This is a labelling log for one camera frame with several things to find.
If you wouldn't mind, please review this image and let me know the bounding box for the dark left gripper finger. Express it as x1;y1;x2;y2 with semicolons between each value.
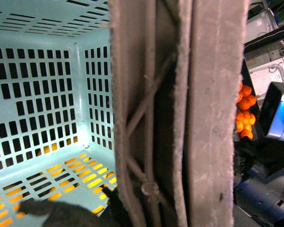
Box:
18;186;133;227

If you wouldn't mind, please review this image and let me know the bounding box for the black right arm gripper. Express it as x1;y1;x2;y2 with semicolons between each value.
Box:
259;82;284;141

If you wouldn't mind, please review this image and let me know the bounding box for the light blue plastic basket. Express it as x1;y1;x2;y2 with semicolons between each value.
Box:
0;0;116;227

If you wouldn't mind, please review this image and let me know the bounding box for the brown basket handle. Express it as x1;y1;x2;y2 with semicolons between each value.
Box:
108;0;249;227

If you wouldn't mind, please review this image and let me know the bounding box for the orange tangerine pile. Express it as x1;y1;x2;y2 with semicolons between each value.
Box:
235;83;257;139

